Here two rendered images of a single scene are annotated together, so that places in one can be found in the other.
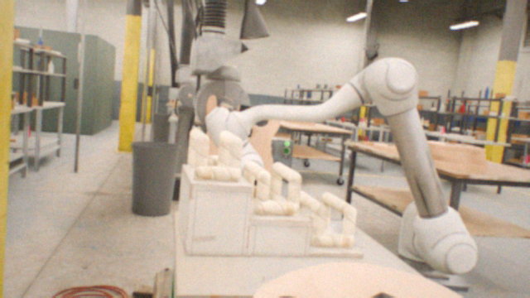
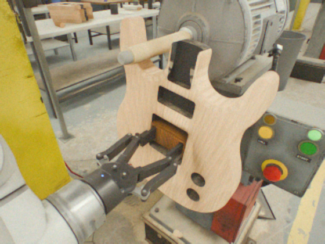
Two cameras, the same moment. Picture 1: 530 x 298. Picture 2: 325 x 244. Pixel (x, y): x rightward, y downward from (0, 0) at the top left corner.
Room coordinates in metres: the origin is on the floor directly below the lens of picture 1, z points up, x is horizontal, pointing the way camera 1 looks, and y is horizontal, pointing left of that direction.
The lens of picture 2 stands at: (1.77, -0.20, 1.38)
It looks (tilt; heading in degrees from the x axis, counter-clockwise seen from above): 34 degrees down; 50
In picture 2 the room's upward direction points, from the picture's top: straight up
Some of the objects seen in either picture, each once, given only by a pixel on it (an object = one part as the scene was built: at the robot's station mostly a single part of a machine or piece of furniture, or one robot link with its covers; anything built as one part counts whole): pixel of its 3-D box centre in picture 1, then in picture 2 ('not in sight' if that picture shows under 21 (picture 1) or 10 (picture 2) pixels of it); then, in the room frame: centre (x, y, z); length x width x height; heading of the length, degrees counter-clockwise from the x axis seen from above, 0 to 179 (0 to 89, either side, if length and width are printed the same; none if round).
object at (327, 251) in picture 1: (318, 238); not in sight; (1.29, -0.18, 0.94); 0.27 x 0.15 x 0.01; 15
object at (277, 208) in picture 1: (278, 208); not in sight; (1.16, -0.06, 1.04); 0.11 x 0.03 x 0.03; 105
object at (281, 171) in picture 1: (286, 173); not in sight; (1.26, -0.07, 1.12); 0.20 x 0.03 x 0.03; 14
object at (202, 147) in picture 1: (200, 160); not in sight; (1.12, 0.14, 1.15); 0.03 x 0.03 x 0.09
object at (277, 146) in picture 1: (265, 161); (278, 137); (2.34, -0.03, 0.99); 0.24 x 0.21 x 0.26; 11
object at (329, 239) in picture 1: (334, 240); not in sight; (1.20, -0.21, 0.96); 0.11 x 0.03 x 0.03; 105
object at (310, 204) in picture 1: (310, 203); not in sight; (1.28, -0.15, 1.04); 0.20 x 0.03 x 0.03; 14
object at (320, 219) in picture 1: (319, 228); not in sight; (1.20, -0.17, 0.99); 0.03 x 0.03 x 0.09
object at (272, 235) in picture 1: (266, 223); not in sight; (1.25, -0.03, 0.98); 0.27 x 0.16 x 0.09; 15
